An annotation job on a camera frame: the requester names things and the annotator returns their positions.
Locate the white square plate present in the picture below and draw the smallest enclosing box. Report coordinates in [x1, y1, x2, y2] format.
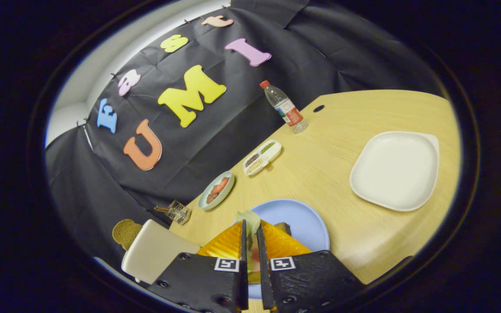
[349, 131, 440, 212]

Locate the green lettuce leaf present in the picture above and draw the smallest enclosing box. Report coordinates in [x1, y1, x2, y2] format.
[235, 211, 263, 285]

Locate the clear water bottle red cap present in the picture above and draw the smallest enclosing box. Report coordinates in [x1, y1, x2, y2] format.
[259, 80, 309, 134]

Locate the blue plate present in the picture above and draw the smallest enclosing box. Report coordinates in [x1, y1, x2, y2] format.
[233, 199, 331, 300]

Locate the pale green plate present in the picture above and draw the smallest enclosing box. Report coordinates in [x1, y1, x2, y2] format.
[197, 170, 236, 211]

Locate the clear utensil holder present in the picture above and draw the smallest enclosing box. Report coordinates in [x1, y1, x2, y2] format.
[154, 200, 192, 225]

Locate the white toaster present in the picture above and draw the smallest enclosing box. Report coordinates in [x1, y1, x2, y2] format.
[121, 219, 201, 285]

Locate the white divided condiment dish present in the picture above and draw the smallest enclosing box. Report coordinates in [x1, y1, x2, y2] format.
[243, 139, 283, 176]

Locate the red meat slice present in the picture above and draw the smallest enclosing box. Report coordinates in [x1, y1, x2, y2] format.
[213, 176, 230, 195]

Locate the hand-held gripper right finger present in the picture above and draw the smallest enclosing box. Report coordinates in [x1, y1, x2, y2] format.
[256, 220, 366, 313]

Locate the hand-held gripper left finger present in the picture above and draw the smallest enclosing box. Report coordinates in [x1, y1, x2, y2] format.
[148, 220, 249, 313]

